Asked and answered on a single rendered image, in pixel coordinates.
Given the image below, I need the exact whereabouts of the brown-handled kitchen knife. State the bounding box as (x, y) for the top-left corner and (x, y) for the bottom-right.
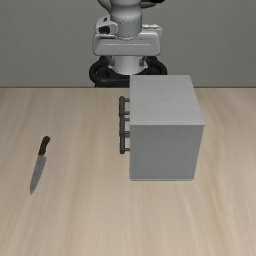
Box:
(28, 135), (52, 196)

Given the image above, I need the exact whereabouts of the grey cabinet with drawers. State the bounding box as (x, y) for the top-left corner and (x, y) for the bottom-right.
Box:
(118, 74), (206, 182)

